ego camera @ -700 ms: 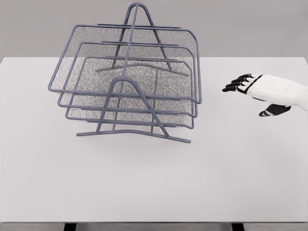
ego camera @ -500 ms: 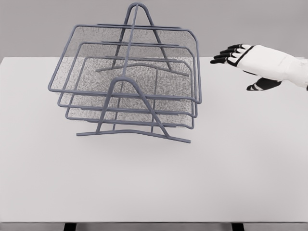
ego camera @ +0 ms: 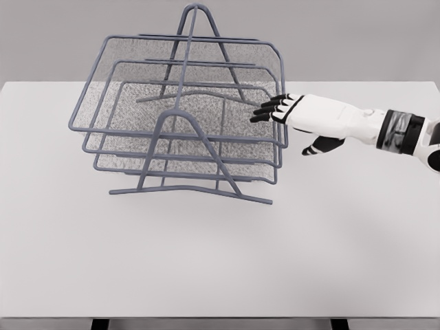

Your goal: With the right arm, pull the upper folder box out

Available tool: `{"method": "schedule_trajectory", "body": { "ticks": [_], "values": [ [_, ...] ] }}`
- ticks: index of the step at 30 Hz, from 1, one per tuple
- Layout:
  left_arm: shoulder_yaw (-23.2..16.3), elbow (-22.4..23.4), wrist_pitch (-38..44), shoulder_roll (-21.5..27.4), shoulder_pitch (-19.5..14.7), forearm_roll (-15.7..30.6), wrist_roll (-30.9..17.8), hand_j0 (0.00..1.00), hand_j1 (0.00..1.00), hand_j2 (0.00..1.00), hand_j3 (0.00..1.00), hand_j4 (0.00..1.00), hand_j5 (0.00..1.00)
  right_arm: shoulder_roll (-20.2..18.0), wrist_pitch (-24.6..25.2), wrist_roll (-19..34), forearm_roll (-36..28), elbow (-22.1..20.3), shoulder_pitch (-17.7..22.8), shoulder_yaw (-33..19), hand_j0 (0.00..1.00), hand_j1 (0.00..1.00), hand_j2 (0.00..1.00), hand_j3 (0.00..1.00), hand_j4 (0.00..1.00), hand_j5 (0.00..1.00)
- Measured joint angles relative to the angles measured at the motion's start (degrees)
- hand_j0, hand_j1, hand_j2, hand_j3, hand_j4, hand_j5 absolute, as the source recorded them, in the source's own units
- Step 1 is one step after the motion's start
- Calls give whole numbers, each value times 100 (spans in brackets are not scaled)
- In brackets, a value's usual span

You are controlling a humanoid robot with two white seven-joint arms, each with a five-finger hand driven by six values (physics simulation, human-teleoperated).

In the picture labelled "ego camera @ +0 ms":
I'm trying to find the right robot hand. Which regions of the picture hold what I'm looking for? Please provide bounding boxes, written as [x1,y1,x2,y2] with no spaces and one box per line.
[250,92,352,157]

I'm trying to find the grey wire folder rack frame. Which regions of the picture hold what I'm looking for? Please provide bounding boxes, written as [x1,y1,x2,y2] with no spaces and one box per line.
[109,3,274,207]

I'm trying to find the grey mesh folder tray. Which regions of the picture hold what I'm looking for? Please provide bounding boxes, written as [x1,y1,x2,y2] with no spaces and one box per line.
[67,34,290,150]
[81,58,286,170]
[93,80,279,186]

